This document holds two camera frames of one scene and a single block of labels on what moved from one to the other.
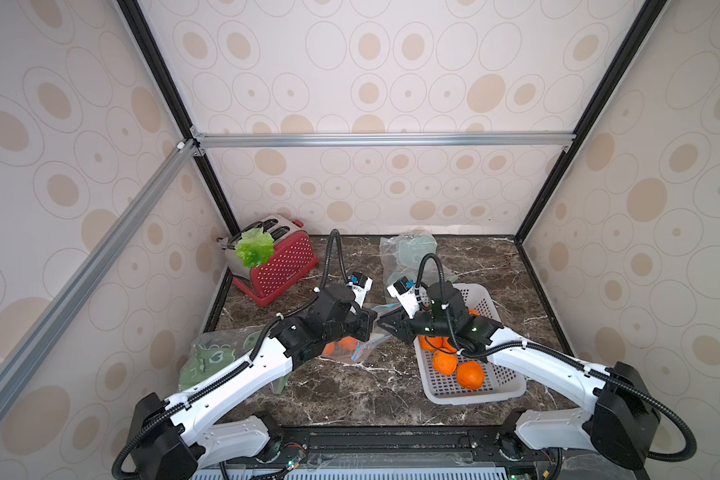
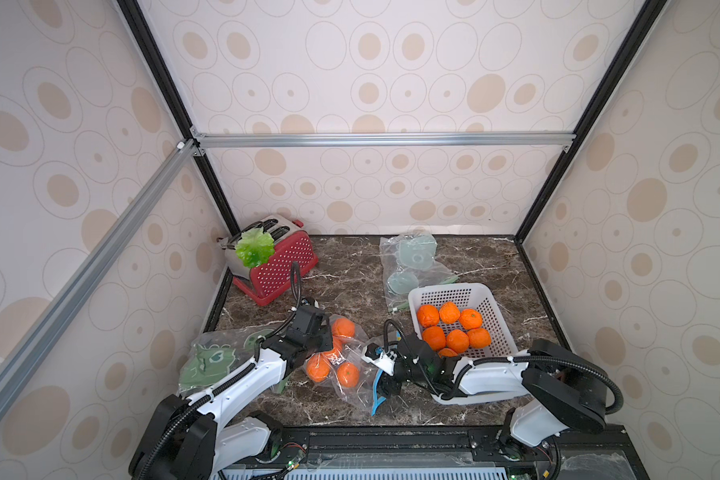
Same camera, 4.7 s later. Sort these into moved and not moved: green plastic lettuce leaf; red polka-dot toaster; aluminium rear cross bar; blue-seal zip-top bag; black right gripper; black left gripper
Moved: blue-seal zip-top bag; black right gripper; black left gripper
Not moved: red polka-dot toaster; green plastic lettuce leaf; aluminium rear cross bar
